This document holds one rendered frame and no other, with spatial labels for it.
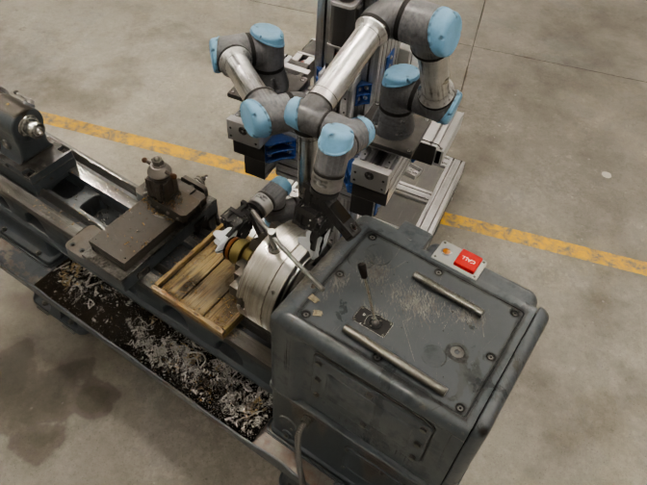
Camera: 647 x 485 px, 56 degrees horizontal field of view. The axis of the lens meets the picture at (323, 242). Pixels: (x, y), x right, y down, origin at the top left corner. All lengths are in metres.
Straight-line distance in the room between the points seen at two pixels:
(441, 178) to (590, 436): 1.48
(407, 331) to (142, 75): 3.38
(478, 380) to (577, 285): 2.05
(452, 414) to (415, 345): 0.18
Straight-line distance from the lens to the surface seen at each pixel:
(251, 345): 1.94
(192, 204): 2.11
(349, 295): 1.57
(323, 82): 1.55
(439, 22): 1.65
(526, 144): 4.22
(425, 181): 3.44
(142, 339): 2.38
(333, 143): 1.36
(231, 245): 1.86
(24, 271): 2.71
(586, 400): 3.12
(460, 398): 1.47
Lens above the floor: 2.52
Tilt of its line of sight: 49 degrees down
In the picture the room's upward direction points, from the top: 5 degrees clockwise
